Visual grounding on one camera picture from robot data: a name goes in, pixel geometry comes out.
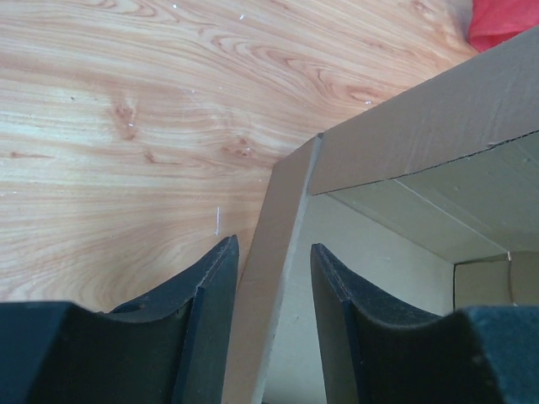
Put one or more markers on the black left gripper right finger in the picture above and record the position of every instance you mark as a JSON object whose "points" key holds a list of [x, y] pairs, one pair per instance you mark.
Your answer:
{"points": [[376, 348]]}

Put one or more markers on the red cloth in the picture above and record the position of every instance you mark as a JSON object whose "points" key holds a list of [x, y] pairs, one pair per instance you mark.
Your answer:
{"points": [[496, 21]]}

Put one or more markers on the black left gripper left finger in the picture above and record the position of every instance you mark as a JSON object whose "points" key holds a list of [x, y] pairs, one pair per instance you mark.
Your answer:
{"points": [[168, 345]]}

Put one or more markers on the brown cardboard box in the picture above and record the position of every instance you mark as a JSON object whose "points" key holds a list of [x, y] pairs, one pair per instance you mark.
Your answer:
{"points": [[432, 196]]}

